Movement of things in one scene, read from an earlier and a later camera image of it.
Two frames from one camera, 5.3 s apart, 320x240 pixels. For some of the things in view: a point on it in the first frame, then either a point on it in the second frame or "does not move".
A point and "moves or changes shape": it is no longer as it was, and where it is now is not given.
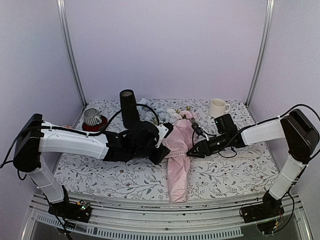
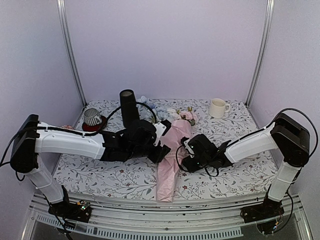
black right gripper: (202, 145) -> (190, 166)
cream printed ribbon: (184, 154) moves or changes shape
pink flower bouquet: (176, 143) moves or changes shape
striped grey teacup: (92, 117) does not move
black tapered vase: (129, 109) does not move
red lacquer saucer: (96, 128) does not move
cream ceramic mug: (218, 107) does not move
